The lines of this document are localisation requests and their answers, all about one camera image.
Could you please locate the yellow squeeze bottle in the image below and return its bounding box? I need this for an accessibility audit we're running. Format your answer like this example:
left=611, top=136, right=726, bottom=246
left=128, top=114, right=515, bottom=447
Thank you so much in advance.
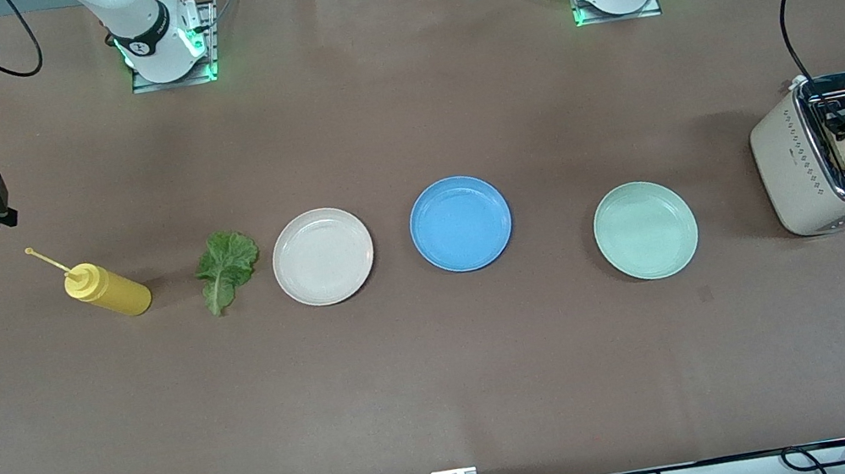
left=25, top=228, right=155, bottom=333

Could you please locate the pale green plate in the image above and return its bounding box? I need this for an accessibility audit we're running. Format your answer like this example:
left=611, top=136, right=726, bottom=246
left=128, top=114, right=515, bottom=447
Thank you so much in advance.
left=587, top=173, right=705, bottom=289

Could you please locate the green lettuce leaf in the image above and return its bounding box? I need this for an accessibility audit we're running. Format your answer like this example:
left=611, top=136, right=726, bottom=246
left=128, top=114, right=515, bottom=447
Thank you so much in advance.
left=189, top=225, right=269, bottom=320

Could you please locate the black coiled cable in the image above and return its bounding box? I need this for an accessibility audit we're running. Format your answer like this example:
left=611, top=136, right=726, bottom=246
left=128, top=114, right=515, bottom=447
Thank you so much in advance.
left=780, top=438, right=845, bottom=474

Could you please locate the beige chrome toaster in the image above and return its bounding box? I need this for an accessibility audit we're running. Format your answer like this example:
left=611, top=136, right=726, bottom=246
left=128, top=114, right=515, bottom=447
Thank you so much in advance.
left=741, top=68, right=845, bottom=249

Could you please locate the pale pink plate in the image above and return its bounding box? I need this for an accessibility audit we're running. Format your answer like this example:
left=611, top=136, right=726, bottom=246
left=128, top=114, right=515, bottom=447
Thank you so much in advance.
left=265, top=200, right=383, bottom=314

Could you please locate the blue plate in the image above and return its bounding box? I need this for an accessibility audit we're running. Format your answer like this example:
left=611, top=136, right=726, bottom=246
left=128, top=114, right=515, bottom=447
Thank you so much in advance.
left=403, top=168, right=520, bottom=280

